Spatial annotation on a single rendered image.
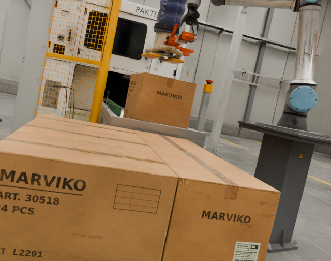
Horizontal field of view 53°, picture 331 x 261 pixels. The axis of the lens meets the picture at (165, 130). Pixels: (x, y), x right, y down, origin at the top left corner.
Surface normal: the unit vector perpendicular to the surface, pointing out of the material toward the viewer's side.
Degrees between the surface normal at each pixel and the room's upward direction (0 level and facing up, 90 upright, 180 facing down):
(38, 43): 90
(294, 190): 90
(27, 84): 90
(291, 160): 90
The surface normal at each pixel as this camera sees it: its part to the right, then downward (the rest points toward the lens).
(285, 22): 0.22, 0.14
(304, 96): -0.25, 0.13
